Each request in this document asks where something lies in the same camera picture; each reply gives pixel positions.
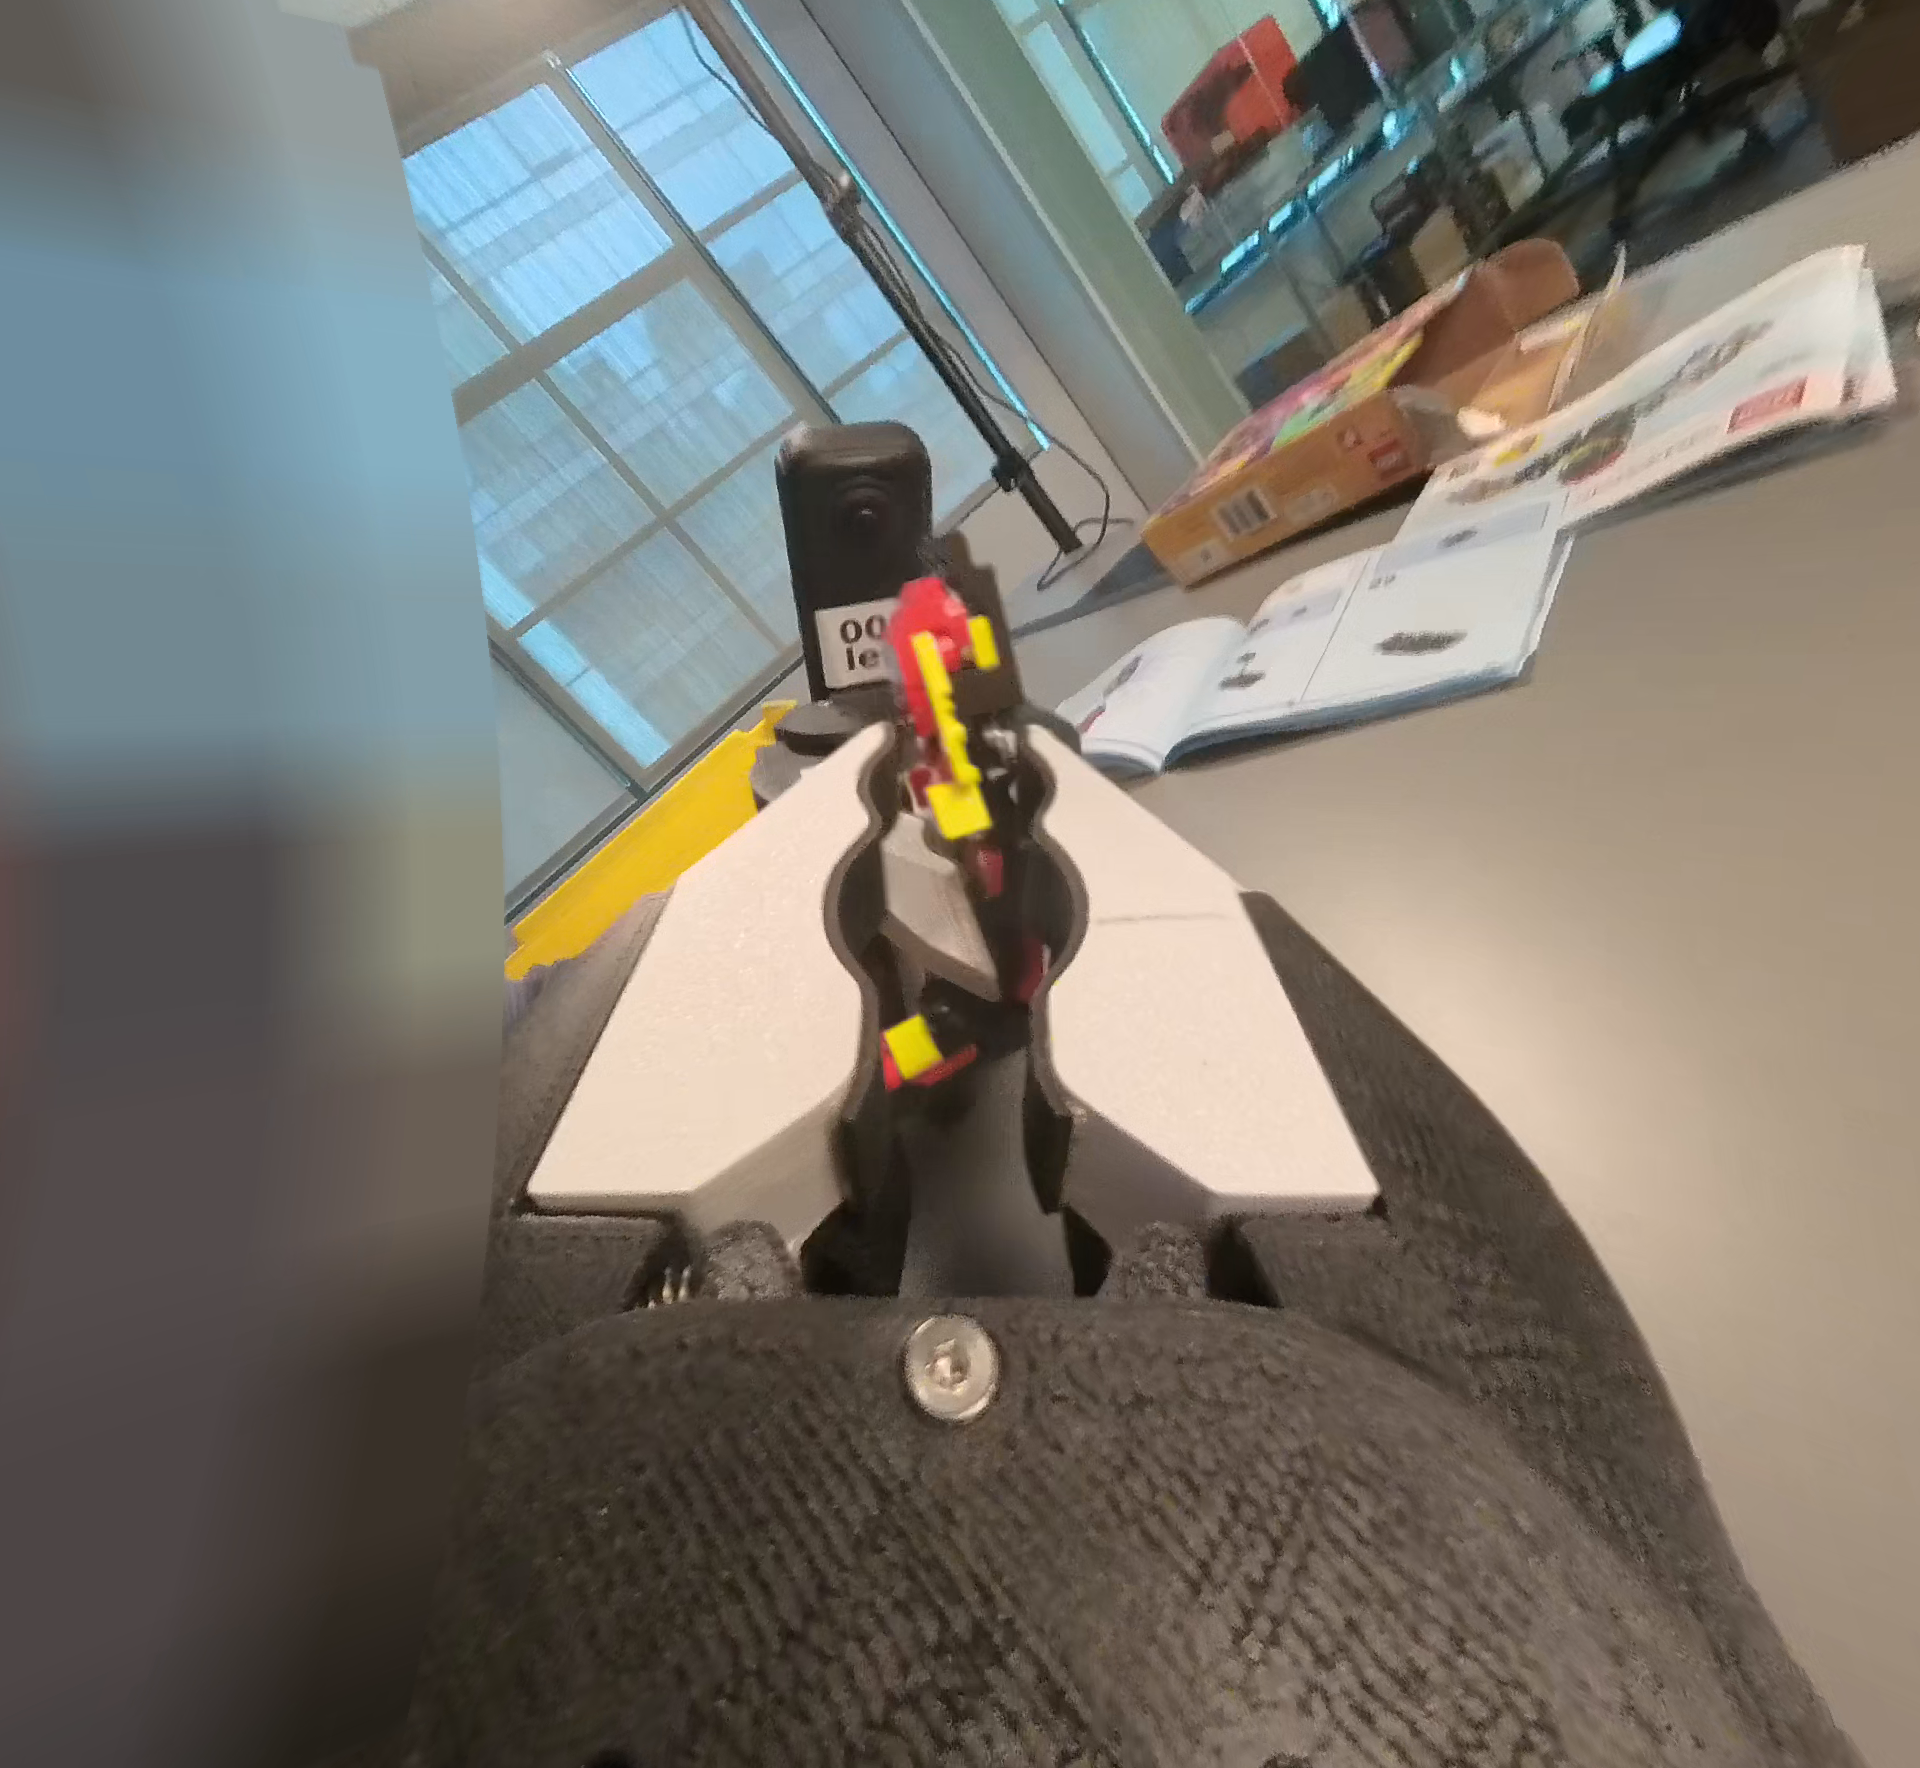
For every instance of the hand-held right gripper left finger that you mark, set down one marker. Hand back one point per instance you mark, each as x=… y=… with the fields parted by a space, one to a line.
x=719 y=1033

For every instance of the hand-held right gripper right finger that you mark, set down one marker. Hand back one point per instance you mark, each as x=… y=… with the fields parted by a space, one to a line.
x=1199 y=1047

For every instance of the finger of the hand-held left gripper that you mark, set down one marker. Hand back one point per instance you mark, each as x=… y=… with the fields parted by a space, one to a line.
x=931 y=905

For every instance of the red yellow black lego assembly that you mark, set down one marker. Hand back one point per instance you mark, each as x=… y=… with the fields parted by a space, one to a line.
x=931 y=628

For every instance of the yellow plastic bin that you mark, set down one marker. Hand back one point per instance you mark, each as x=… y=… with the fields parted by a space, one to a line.
x=629 y=869

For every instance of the orange lego set box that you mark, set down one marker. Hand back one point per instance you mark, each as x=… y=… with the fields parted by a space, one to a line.
x=1276 y=493

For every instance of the open lego instruction booklet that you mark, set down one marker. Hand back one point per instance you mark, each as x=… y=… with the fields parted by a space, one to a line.
x=1395 y=613

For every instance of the closed lego instruction booklet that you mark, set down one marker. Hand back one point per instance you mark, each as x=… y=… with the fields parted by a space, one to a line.
x=1725 y=374

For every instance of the black light stand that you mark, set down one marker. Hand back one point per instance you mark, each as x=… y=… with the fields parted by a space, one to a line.
x=900 y=297

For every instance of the large window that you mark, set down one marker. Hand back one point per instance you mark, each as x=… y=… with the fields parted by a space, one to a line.
x=629 y=297

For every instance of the red storage box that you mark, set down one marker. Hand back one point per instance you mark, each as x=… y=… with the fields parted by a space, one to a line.
x=1231 y=97

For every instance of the brown cardboard box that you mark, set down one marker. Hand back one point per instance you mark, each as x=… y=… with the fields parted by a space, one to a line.
x=1859 y=44

